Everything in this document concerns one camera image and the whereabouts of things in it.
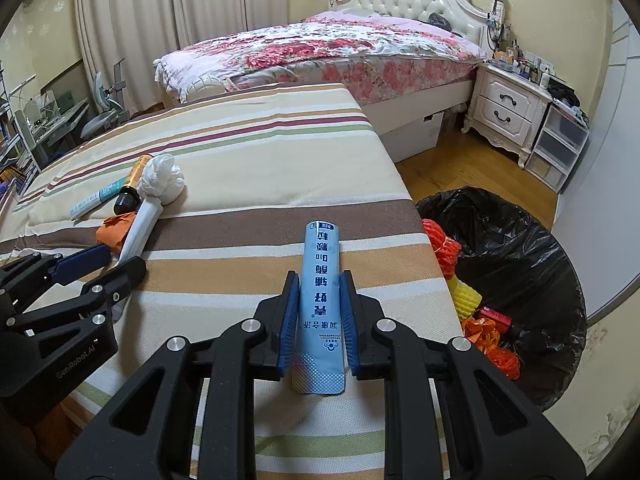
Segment light blue tube package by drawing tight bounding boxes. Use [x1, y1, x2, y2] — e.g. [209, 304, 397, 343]
[291, 220, 345, 396]

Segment orange paper wrapper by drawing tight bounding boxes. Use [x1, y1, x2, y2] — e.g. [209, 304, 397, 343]
[96, 212, 137, 255]

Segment white teal long box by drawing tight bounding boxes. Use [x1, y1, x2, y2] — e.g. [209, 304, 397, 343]
[70, 178, 126, 220]

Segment orange label dark bottle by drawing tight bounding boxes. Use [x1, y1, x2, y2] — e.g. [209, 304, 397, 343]
[113, 154, 152, 214]

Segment white grey tube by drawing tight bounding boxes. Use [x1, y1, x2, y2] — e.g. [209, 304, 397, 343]
[117, 196, 164, 264]

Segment red honeycomb foam net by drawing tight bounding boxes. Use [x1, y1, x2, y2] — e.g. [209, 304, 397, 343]
[422, 219, 461, 280]

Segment white plastic bag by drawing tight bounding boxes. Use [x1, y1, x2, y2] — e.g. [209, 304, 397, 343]
[138, 153, 186, 206]

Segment orange plastic bag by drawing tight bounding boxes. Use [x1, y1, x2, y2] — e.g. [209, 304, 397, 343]
[461, 316, 521, 380]

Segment black-bagged trash bin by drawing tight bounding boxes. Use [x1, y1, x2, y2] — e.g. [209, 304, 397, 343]
[416, 186, 587, 411]

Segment bookshelf with books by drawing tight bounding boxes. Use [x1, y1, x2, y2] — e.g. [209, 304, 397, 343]
[1, 66, 40, 219]

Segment grey study desk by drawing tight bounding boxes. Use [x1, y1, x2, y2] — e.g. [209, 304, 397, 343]
[10, 75, 89, 170]

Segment grey office chair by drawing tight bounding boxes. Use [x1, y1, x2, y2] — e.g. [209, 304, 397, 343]
[80, 58, 130, 141]

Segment striped bed sheet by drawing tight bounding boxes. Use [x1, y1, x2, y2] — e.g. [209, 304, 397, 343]
[1, 84, 460, 479]

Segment white under-bed storage box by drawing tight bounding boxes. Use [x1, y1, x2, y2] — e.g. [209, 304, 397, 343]
[381, 112, 444, 162]

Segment beige curtains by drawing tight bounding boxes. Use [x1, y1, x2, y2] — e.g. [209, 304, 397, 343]
[75, 0, 288, 113]

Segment white two-drawer nightstand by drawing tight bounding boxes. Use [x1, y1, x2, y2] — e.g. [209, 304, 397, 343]
[462, 63, 552, 169]

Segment floral pink quilt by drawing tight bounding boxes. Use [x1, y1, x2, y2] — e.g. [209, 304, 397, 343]
[154, 11, 487, 105]

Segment clear plastic drawer unit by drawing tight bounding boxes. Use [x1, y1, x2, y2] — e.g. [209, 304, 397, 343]
[525, 100, 589, 193]

